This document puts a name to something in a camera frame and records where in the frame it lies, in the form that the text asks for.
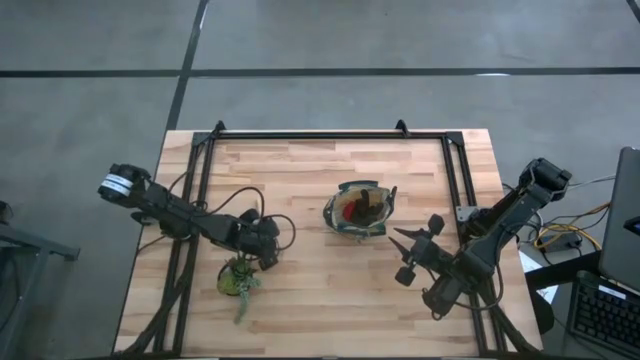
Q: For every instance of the silver corner bracket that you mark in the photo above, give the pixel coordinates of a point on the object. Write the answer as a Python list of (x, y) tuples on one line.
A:
[(464, 214)]

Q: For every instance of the black desk bar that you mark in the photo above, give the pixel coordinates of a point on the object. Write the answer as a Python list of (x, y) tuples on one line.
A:
[(560, 272)]

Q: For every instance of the beige green gardening tote bag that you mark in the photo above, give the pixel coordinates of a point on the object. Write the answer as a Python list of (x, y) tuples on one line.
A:
[(332, 215)]

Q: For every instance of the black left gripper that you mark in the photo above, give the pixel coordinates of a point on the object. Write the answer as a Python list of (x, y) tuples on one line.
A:
[(255, 235)]

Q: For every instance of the black keyboard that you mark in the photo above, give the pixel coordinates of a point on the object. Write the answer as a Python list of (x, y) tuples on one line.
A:
[(605, 310)]

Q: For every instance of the grey metal stand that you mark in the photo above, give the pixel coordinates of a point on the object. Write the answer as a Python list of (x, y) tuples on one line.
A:
[(30, 245)]

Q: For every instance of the black power adapter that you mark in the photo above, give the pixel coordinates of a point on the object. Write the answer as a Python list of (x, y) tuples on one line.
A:
[(562, 242)]

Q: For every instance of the white paper sheet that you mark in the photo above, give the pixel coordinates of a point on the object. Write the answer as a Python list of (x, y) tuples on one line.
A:
[(537, 280)]

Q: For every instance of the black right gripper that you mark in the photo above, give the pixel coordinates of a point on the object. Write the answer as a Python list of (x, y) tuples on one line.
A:
[(427, 250)]

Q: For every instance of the black round object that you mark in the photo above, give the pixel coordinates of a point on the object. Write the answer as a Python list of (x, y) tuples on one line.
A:
[(542, 312)]

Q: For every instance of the black metal table frame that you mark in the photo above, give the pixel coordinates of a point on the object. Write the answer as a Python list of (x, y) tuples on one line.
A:
[(325, 135)]

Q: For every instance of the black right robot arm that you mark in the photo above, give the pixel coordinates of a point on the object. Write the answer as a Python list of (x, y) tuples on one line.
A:
[(500, 225)]

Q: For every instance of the green succulent plant in pot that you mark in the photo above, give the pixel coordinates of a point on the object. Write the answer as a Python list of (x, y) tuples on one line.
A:
[(240, 280)]

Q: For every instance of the grey laptop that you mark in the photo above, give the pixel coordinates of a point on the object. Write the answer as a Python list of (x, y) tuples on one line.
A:
[(620, 220)]

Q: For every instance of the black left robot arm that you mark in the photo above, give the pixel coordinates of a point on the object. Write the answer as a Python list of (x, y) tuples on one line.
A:
[(165, 210)]

